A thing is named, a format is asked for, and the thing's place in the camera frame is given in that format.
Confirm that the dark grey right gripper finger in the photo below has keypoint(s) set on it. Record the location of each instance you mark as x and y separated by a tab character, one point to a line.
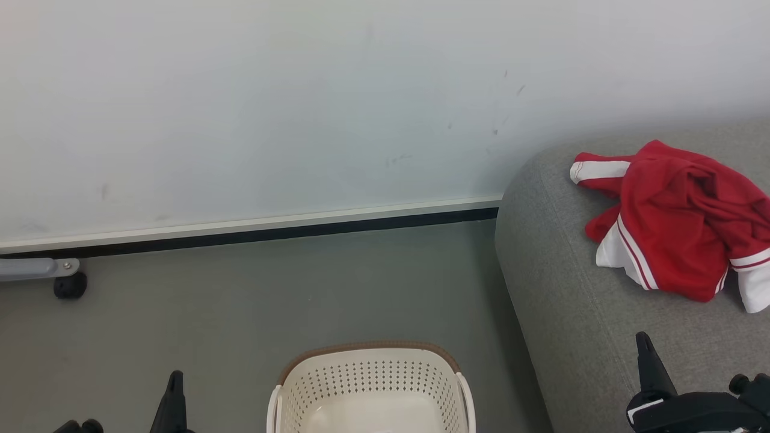
652	373

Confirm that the white and black baseboard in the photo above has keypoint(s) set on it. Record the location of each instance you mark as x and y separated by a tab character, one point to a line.
240	231

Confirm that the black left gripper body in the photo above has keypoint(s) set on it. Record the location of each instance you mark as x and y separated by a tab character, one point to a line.
78	428

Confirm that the red jersey with white cuffs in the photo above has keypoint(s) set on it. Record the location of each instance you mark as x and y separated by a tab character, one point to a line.
680	216

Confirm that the cream perforated plastic laundry basket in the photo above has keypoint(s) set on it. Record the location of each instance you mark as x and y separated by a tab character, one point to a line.
373	385

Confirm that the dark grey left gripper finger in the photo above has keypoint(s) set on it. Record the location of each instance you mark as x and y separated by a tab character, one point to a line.
171	409

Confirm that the red shorts with wide white stripe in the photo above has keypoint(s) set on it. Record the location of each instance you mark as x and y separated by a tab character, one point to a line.
601	171

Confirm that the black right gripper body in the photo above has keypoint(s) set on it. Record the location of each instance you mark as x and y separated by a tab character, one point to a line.
692	412

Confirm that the grey fabric sofa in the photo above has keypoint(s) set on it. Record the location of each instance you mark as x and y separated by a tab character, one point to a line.
571	313

